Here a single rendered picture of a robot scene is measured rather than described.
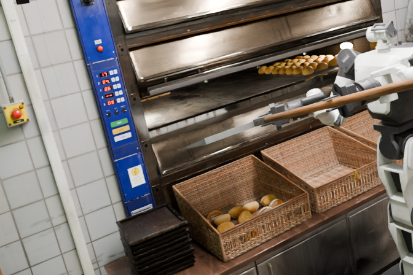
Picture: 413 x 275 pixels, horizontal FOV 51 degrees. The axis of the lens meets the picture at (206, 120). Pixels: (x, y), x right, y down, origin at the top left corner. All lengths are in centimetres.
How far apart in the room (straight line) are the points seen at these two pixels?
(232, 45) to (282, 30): 38
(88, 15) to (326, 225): 160
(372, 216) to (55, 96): 182
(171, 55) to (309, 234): 118
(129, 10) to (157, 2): 16
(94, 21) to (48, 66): 31
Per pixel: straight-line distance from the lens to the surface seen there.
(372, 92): 140
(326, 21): 296
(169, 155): 239
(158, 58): 232
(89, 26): 218
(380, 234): 272
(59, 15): 219
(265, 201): 251
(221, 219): 239
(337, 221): 244
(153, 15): 231
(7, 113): 209
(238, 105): 255
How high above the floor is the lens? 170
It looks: 13 degrees down
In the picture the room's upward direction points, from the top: 12 degrees counter-clockwise
